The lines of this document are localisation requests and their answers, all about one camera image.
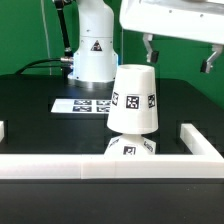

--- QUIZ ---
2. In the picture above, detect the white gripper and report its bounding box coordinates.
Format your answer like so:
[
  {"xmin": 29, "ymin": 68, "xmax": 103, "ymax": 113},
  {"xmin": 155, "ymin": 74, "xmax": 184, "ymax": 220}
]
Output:
[{"xmin": 120, "ymin": 0, "xmax": 224, "ymax": 74}]

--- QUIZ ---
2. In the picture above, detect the white lamp shade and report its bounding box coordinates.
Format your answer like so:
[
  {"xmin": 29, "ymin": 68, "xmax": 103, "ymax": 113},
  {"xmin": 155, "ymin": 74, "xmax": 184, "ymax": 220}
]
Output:
[{"xmin": 107, "ymin": 64, "xmax": 158, "ymax": 134}]

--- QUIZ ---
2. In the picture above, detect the white lamp base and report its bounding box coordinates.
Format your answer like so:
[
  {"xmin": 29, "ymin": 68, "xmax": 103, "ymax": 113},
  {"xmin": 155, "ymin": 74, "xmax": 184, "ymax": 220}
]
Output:
[{"xmin": 104, "ymin": 134, "xmax": 156, "ymax": 157}]

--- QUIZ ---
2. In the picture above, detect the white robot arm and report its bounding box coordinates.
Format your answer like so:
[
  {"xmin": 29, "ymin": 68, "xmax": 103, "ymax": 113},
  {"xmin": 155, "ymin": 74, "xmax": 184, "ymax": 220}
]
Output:
[{"xmin": 68, "ymin": 0, "xmax": 224, "ymax": 87}]

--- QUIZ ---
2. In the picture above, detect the white marker sheet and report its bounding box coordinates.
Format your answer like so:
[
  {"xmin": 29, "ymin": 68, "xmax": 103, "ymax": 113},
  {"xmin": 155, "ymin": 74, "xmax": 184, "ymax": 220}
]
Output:
[{"xmin": 51, "ymin": 99, "xmax": 110, "ymax": 114}]

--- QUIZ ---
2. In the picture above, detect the white fence frame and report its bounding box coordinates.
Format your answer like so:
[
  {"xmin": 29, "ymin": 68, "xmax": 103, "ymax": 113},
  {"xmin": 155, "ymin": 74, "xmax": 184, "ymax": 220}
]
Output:
[{"xmin": 0, "ymin": 124, "xmax": 224, "ymax": 179}]

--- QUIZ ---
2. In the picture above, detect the black hose on stand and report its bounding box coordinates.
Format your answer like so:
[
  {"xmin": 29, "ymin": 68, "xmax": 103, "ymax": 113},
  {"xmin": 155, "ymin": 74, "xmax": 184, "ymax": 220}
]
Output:
[{"xmin": 51, "ymin": 0, "xmax": 74, "ymax": 57}]

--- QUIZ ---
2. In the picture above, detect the black cable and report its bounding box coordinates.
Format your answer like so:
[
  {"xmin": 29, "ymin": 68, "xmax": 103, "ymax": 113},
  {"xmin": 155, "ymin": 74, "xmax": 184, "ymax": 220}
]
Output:
[{"xmin": 14, "ymin": 56, "xmax": 74, "ymax": 76}]

